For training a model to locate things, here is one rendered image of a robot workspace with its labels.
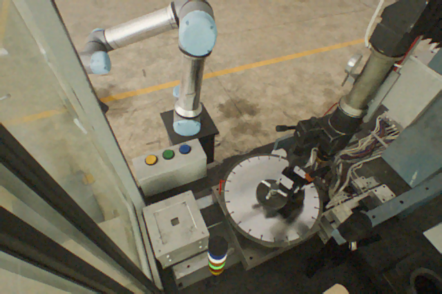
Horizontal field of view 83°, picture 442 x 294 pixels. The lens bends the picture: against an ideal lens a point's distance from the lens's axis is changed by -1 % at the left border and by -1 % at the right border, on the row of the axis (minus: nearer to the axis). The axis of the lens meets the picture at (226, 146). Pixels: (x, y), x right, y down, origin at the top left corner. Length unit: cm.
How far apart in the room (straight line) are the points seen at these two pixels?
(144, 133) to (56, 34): 190
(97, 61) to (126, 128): 152
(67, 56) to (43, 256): 37
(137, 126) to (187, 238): 170
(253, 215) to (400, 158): 45
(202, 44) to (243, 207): 54
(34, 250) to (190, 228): 68
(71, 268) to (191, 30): 70
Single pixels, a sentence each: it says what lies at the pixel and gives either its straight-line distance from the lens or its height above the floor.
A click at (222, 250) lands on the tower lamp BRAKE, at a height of 116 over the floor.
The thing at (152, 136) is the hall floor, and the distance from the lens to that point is 232.
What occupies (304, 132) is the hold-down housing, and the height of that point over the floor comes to 124.
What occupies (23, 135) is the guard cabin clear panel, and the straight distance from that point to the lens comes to 33.
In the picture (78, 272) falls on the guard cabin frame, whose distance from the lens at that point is 32.
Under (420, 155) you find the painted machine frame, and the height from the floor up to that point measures 130.
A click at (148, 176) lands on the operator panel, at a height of 90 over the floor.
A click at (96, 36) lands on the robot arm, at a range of 110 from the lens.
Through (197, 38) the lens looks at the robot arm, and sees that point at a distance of 84.
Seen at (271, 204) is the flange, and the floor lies 96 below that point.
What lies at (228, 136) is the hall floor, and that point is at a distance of 228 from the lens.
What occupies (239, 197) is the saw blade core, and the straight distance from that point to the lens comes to 88.
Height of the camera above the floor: 174
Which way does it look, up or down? 52 degrees down
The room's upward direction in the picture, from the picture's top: 5 degrees clockwise
